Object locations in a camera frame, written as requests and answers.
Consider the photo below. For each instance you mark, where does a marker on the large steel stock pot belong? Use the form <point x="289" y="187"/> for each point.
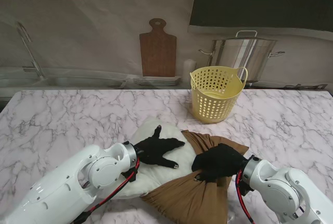
<point x="242" y="57"/>

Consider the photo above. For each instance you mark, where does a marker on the stack of white plates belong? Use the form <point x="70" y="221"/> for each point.
<point x="156" y="80"/>

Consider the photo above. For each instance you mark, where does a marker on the white pillow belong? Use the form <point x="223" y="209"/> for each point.
<point x="156" y="177"/>

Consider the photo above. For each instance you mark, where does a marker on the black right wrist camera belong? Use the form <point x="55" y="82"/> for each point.
<point x="245" y="186"/>

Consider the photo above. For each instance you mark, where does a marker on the yellow perforated laundry basket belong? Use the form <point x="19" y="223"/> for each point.
<point x="216" y="96"/>

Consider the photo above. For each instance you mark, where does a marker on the brown pillowcase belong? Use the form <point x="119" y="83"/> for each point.
<point x="187" y="198"/>

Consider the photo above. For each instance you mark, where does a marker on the brown wooden cutting board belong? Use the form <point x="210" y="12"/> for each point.
<point x="158" y="52"/>

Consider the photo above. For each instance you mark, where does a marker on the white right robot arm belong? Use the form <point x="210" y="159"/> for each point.
<point x="286" y="190"/>

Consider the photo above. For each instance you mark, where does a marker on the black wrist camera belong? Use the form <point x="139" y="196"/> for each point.
<point x="245" y="186"/>
<point x="130" y="175"/>

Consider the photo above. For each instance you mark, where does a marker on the chrome kitchen faucet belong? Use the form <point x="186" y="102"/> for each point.
<point x="28" y="47"/>

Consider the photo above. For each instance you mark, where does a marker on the dark wall panel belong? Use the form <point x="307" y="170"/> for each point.
<point x="260" y="0"/>

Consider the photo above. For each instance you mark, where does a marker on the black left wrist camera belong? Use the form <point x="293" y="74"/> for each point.
<point x="130" y="175"/>

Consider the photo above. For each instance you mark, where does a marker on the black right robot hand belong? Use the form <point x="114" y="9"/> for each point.
<point x="218" y="164"/>

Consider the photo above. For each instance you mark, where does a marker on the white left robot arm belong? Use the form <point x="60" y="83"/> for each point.
<point x="67" y="187"/>

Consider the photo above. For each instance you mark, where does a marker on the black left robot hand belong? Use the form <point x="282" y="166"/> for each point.
<point x="158" y="151"/>

